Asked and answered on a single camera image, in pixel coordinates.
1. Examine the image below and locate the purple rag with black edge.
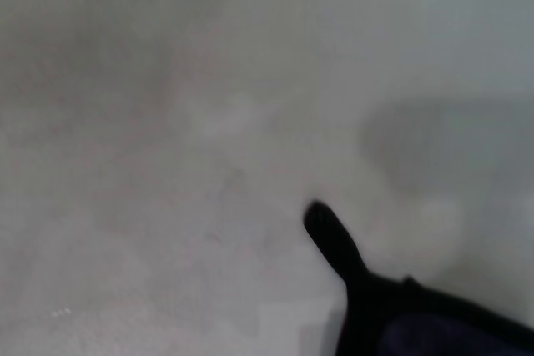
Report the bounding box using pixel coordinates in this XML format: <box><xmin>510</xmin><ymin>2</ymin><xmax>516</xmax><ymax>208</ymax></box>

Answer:
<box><xmin>302</xmin><ymin>200</ymin><xmax>534</xmax><ymax>356</ymax></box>

